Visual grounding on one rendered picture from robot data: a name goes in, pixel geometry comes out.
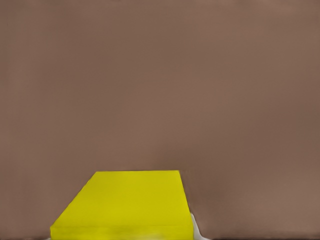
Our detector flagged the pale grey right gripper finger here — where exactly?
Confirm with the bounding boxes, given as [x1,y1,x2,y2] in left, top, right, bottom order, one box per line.
[190,212,204,240]

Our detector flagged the yellow rectangular block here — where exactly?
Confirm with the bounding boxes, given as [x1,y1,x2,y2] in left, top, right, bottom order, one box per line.
[49,170,195,240]

